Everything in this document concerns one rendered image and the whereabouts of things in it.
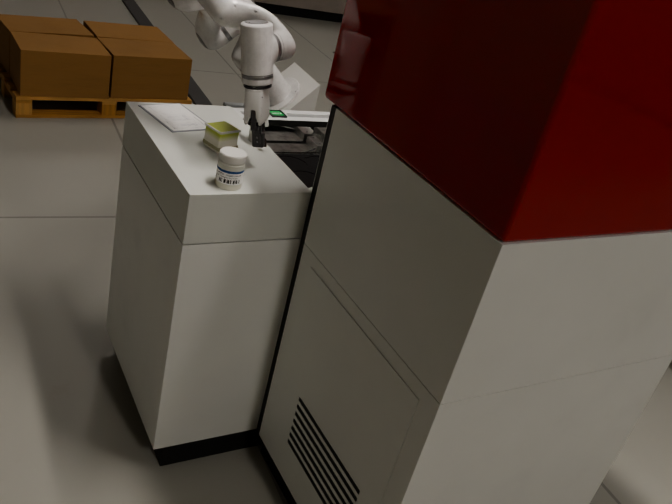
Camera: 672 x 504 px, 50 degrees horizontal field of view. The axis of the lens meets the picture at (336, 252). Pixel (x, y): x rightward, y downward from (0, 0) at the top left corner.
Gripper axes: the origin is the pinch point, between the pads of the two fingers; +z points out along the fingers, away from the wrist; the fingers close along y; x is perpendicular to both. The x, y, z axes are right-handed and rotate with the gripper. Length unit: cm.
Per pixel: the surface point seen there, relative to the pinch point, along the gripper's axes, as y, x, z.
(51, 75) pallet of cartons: -203, -184, 45
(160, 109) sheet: -21.4, -37.5, 0.9
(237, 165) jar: 18.4, -0.4, 0.8
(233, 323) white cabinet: 16, -4, 51
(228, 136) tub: -3.5, -9.8, 1.2
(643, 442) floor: -60, 143, 135
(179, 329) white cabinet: 26, -16, 48
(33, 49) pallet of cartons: -199, -190, 30
